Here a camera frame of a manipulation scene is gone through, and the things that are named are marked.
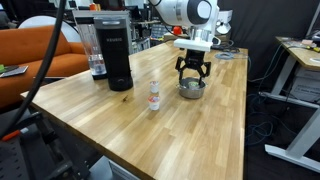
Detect stainless steel pot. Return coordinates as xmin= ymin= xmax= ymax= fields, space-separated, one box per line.
xmin=175 ymin=76 xmax=208 ymax=100

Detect clear water reservoir black lid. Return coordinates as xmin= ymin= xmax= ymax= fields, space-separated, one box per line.
xmin=77 ymin=17 xmax=108 ymax=81

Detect orange sofa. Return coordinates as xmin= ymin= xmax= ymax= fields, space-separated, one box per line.
xmin=0 ymin=24 xmax=91 ymax=110

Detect white printed box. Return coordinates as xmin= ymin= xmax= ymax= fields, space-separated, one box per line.
xmin=289 ymin=65 xmax=320 ymax=105

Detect grey floor bin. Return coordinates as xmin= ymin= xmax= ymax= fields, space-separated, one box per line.
xmin=89 ymin=154 xmax=142 ymax=180

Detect white round chair back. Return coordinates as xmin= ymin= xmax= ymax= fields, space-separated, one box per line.
xmin=17 ymin=14 xmax=83 ymax=44

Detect coffee pod multicolour lid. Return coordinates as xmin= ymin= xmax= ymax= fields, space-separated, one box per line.
xmin=148 ymin=80 xmax=161 ymax=95

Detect blue floor cables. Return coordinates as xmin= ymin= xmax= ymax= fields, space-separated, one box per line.
xmin=245 ymin=93 xmax=278 ymax=148

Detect small clear bottle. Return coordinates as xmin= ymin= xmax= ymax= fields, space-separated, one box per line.
xmin=147 ymin=95 xmax=162 ymax=112

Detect grey tablet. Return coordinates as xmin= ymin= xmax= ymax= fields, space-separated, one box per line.
xmin=0 ymin=64 xmax=30 ymax=79

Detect white frame wooden desk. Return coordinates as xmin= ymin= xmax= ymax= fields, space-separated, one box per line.
xmin=259 ymin=35 xmax=320 ymax=174

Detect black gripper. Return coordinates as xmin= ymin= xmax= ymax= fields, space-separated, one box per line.
xmin=175 ymin=49 xmax=212 ymax=86

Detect black metal cart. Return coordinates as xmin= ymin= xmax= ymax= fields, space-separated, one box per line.
xmin=0 ymin=111 xmax=102 ymax=180

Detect black Keurig coffee maker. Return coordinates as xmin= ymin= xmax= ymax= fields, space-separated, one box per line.
xmin=93 ymin=16 xmax=134 ymax=92

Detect small orange object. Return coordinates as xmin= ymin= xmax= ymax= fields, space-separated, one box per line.
xmin=88 ymin=2 xmax=102 ymax=12

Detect dark coiled cable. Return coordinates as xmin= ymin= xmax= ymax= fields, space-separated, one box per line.
xmin=213 ymin=44 xmax=241 ymax=54

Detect black flat board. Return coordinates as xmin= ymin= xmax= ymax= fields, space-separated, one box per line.
xmin=32 ymin=75 xmax=67 ymax=85

